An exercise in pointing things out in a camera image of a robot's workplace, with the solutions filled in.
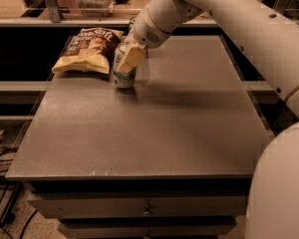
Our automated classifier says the clear plastic container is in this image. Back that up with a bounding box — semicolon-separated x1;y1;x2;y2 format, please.
76;0;114;18

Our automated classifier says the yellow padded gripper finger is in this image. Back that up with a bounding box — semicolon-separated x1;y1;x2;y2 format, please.
117;44;147;74

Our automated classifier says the brown chip bag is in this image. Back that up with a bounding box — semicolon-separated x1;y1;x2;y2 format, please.
52;27;124;75

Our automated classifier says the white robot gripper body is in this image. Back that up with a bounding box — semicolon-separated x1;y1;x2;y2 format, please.
133;8;170;49

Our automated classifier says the black cables left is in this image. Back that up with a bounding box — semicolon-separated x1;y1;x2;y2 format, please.
0;122;39;239

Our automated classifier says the white 7up soda can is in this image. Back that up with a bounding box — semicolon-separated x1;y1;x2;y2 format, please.
113;42;137;89

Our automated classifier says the metal shelf rail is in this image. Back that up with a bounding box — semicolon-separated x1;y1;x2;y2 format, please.
0;0;299;29

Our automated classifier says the grey drawer cabinet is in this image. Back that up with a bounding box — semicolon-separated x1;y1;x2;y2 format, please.
7;36;270;239

